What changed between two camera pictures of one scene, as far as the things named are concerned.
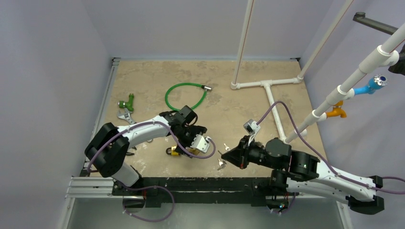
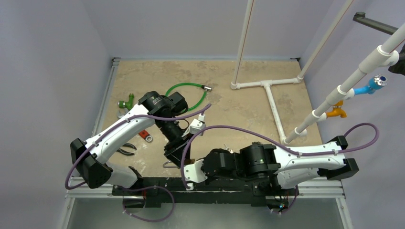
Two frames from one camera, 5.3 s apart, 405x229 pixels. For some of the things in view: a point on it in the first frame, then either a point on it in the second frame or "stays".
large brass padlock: (193, 151) -> (169, 166)
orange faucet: (337, 110) stays
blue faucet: (376, 82) stays
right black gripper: (244, 153) -> (208, 166)
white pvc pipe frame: (387, 54) stays
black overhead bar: (360, 17) stays
